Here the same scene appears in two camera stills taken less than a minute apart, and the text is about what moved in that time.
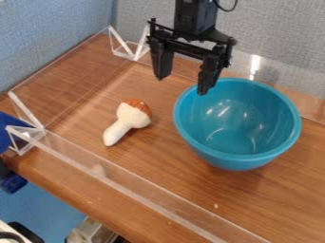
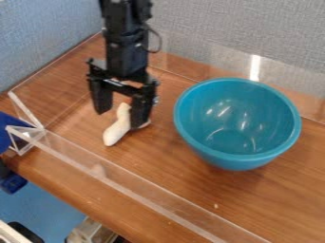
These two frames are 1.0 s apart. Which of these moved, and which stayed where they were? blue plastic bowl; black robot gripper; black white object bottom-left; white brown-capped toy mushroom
Moved: black robot gripper
Stayed: blue plastic bowl; white brown-capped toy mushroom; black white object bottom-left
